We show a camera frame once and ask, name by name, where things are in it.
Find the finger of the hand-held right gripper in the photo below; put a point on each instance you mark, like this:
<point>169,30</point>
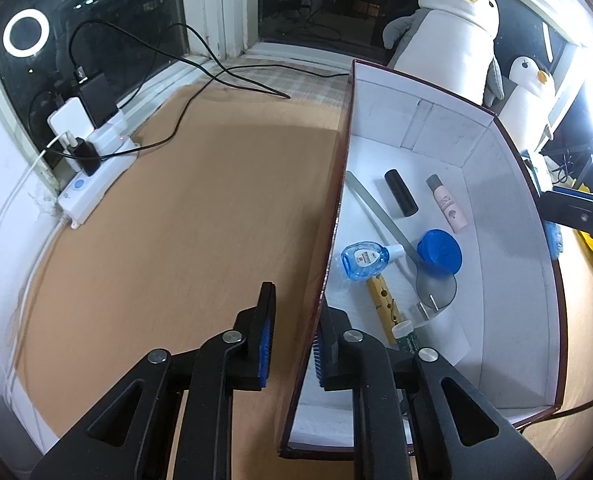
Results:
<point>586,215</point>

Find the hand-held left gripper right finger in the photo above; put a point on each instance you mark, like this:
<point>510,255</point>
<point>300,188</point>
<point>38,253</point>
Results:
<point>319,360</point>

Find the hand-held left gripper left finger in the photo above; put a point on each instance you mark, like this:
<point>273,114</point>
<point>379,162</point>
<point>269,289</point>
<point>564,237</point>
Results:
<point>265,355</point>

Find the wooden flute piece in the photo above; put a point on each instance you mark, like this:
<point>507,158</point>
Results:
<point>381,305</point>

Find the clear blue small bottle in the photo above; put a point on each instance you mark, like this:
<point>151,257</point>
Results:
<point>361,260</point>

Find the white two-prong plug adapter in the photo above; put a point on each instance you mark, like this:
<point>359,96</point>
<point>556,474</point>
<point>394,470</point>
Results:
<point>441,335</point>

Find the pink and white tube bottle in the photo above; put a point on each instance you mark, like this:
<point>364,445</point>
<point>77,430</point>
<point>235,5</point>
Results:
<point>449,207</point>

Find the blue round lid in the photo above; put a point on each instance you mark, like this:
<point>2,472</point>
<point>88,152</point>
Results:
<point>439,252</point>

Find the metal spatula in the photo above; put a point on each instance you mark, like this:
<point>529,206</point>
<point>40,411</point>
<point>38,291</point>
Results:
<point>376,210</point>

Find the black cylinder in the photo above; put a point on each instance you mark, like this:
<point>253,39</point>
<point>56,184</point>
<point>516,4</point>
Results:
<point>401,192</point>

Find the black tripod leg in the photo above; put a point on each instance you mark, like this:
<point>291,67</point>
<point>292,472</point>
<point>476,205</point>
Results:
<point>591,157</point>

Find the small penguin plush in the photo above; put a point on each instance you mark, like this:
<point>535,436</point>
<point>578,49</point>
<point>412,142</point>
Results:
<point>526,105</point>

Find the tan plaid-edged blanket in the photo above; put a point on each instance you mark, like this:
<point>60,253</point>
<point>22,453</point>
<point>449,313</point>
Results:
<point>176,235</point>

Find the large penguin plush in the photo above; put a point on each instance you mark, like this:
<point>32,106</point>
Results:
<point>451,35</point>

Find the white power strip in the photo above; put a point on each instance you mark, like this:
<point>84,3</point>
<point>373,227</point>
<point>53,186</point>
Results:
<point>94,187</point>

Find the black plug adapter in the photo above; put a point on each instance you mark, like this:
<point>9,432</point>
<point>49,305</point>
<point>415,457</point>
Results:
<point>86,157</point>

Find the black charger block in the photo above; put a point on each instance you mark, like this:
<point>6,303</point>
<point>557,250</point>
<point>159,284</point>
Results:
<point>99,100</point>

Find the white charger block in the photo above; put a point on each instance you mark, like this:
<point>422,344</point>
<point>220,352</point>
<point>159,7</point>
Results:
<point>69,117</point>

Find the white window frame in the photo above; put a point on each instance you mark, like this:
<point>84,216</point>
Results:
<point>221,10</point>

